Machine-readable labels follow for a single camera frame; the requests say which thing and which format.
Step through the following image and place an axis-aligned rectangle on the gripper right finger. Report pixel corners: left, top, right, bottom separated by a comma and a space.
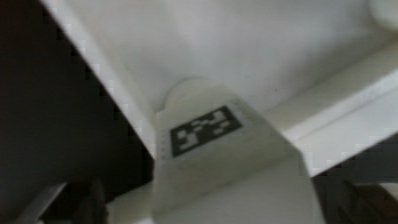
318, 177, 398, 224

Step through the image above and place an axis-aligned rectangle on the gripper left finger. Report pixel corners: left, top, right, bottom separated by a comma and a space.
14, 179, 108, 224

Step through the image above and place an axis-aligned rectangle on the white table leg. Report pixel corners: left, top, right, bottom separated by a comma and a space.
369, 0, 398, 32
153, 79, 325, 224

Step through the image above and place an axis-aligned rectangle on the white square tabletop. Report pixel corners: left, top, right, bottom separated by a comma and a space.
37, 0, 398, 224

